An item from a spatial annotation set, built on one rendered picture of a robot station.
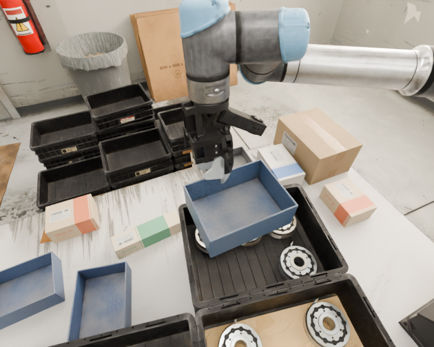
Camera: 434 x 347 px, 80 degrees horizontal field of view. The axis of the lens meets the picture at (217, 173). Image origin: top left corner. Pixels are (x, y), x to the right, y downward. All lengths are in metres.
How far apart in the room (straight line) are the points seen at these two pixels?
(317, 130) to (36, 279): 1.20
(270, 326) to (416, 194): 1.94
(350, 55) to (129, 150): 1.52
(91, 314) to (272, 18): 0.90
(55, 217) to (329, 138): 1.12
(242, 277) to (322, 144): 0.65
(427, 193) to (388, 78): 1.99
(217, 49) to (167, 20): 2.50
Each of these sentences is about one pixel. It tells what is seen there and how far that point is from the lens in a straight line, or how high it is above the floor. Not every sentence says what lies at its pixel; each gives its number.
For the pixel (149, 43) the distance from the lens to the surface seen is 2.90.
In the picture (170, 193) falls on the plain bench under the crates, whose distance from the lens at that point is 1.13.
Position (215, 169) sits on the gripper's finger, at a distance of 0.56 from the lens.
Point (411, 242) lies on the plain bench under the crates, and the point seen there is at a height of 0.70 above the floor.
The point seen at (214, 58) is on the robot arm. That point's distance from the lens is 0.43.
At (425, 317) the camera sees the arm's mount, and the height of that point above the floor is 0.81.
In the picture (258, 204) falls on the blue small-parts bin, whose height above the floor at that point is 1.07.
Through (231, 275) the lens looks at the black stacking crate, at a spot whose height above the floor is 0.83.
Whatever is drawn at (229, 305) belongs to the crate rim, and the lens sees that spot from 0.67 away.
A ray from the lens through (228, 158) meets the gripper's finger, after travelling 0.52.
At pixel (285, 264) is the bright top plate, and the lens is 0.80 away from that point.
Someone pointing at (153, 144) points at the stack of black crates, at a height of 0.38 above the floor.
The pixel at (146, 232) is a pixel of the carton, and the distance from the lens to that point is 0.97.
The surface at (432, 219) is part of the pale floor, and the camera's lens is 2.41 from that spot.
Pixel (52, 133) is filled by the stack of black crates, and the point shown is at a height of 0.38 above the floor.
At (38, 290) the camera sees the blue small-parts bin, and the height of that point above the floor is 0.70.
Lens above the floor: 1.57
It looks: 47 degrees down
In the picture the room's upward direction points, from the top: straight up
